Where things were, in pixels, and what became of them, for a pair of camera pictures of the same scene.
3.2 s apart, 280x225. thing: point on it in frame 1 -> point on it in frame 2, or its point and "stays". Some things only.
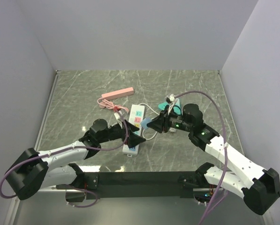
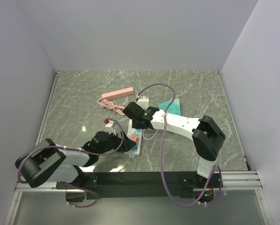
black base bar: x=118 y=184 stays
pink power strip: x=118 y=93 stays
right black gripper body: x=170 y=119 -> x=134 y=124
